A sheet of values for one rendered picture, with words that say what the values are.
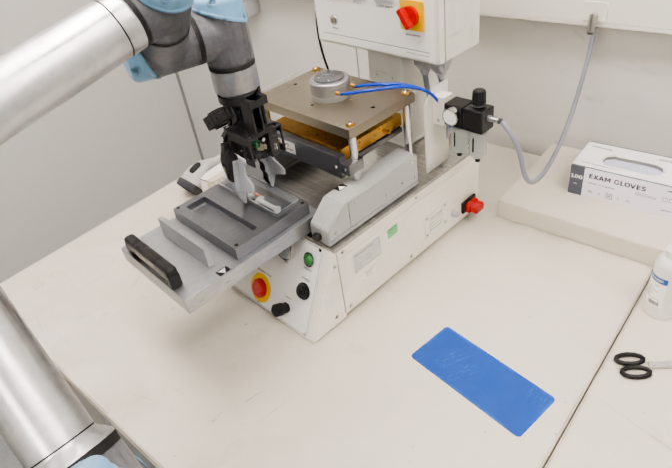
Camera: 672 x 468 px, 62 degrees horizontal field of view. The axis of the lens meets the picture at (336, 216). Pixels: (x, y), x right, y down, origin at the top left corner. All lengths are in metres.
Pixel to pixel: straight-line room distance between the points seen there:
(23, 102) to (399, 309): 0.75
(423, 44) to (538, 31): 0.46
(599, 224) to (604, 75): 0.37
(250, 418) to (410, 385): 0.28
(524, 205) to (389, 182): 0.38
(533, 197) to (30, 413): 1.05
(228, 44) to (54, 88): 0.29
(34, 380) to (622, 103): 1.29
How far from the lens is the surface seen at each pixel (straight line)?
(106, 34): 0.73
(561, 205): 1.34
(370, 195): 1.04
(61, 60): 0.71
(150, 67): 0.86
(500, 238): 1.30
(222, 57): 0.90
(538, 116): 1.58
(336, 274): 1.04
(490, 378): 1.03
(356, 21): 1.20
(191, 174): 1.57
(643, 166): 1.36
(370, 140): 1.09
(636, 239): 1.27
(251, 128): 0.93
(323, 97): 1.09
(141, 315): 1.28
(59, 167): 2.50
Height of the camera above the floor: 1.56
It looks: 35 degrees down
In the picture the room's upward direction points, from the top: 9 degrees counter-clockwise
